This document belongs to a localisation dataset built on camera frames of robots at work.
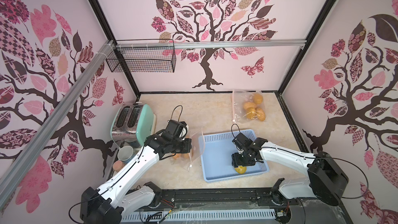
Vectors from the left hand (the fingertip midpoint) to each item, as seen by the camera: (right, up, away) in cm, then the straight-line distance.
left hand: (190, 150), depth 76 cm
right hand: (+25, -9, +8) cm, 27 cm away
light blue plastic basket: (+14, -5, +14) cm, 20 cm away
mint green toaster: (-34, +12, +9) cm, 37 cm away
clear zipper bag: (+32, +29, +30) cm, 52 cm away
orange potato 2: (+39, +23, +28) cm, 53 cm away
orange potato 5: (-5, +1, -11) cm, 12 cm away
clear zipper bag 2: (-3, -7, +6) cm, 10 cm away
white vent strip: (+4, -28, -6) cm, 29 cm away
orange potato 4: (+44, +18, +21) cm, 52 cm away
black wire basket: (-32, +52, +19) cm, 64 cm away
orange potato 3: (+38, +18, +21) cm, 47 cm away
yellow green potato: (+26, -11, +4) cm, 29 cm away
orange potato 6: (-4, -6, +9) cm, 11 cm away
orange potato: (+43, +27, +25) cm, 57 cm away
